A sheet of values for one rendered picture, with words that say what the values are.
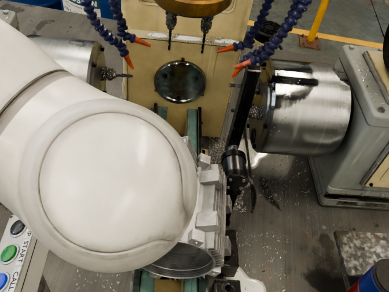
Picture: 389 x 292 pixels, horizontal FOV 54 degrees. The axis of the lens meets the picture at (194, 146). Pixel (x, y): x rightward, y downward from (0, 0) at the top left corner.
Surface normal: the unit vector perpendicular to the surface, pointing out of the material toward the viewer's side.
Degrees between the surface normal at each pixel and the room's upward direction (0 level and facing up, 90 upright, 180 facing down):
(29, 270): 63
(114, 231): 54
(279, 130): 77
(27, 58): 28
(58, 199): 41
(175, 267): 6
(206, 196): 23
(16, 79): 18
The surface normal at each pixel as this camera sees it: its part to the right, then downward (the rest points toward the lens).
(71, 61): 0.11, -0.42
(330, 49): 0.11, -0.66
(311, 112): 0.07, 0.15
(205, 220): -0.29, -0.67
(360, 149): 0.00, 0.74
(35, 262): 0.94, -0.23
